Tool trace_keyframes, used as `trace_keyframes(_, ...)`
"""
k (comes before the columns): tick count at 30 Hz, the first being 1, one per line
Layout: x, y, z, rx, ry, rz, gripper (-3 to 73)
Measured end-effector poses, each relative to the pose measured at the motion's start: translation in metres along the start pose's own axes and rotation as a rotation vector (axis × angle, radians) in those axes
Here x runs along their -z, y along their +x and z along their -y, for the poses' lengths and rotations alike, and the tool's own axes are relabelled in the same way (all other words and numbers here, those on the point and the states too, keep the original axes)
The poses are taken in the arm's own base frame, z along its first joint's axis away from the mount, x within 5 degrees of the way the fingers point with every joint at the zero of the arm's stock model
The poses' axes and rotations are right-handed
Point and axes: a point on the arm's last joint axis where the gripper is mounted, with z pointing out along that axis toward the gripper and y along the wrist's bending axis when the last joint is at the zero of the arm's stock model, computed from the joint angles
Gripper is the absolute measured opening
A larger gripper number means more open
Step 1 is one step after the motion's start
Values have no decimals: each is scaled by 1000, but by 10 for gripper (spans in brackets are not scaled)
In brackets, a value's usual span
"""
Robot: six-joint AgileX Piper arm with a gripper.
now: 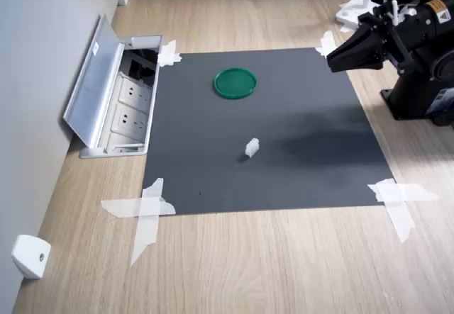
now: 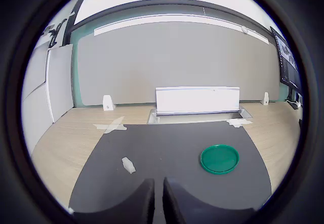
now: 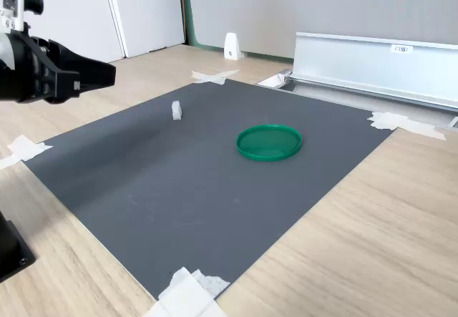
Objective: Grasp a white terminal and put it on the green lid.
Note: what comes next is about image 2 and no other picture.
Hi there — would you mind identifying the small white plastic terminal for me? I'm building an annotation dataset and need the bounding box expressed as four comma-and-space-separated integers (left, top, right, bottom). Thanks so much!
121, 157, 137, 174

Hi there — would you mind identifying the round green lid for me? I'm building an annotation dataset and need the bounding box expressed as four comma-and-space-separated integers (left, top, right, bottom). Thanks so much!
199, 144, 240, 176

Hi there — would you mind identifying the dark grey mat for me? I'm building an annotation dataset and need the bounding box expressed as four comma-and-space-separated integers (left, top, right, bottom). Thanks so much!
68, 121, 273, 214

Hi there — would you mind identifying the grey partition panel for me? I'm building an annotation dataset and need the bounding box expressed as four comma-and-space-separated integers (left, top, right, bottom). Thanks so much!
76, 21, 279, 106

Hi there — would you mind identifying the white cabinet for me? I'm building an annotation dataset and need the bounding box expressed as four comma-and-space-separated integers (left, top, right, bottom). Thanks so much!
21, 43, 74, 124

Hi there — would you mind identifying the black computer monitor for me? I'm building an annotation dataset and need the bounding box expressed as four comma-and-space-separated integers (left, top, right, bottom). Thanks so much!
269, 26, 304, 93

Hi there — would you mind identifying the cable duct socket box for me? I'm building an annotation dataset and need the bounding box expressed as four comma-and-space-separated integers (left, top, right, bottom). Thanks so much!
147, 105, 254, 125

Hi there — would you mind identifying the aluminium cable duct flap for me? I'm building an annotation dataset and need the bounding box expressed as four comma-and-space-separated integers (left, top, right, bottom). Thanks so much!
155, 86, 241, 115

